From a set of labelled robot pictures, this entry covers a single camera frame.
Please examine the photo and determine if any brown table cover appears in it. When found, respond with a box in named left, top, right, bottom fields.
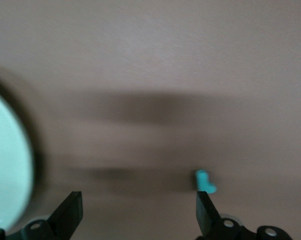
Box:
left=0, top=0, right=301, bottom=240

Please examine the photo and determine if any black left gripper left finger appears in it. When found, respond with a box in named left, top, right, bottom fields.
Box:
left=0, top=191, right=84, bottom=240

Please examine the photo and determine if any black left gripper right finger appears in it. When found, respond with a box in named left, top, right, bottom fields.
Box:
left=195, top=190, right=291, bottom=240

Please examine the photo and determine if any teal foam letter L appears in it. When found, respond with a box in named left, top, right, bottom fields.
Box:
left=194, top=169, right=218, bottom=195

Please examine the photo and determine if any light green plate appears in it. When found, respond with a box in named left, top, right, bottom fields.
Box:
left=0, top=86, right=34, bottom=232

